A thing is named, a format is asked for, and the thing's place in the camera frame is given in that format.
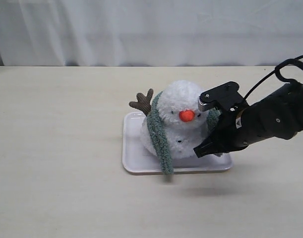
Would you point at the white plastic tray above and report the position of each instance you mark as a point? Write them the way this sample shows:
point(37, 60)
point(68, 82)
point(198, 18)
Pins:
point(137, 160)

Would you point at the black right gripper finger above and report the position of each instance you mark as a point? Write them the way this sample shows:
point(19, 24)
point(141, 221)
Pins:
point(207, 147)

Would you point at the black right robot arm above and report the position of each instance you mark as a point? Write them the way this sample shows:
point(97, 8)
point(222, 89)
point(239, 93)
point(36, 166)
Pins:
point(279, 115)

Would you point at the white backdrop curtain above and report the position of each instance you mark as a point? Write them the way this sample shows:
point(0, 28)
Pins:
point(149, 32)

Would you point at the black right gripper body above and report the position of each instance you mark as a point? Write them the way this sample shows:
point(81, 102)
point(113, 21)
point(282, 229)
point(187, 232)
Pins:
point(226, 129)

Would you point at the green fuzzy scarf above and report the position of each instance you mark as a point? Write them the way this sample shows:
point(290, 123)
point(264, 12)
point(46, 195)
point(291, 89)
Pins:
point(158, 134)

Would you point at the white plush snowman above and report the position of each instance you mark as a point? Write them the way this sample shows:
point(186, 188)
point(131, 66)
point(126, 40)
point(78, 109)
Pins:
point(176, 124)

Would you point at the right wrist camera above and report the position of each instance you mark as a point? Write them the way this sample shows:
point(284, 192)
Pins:
point(223, 97)

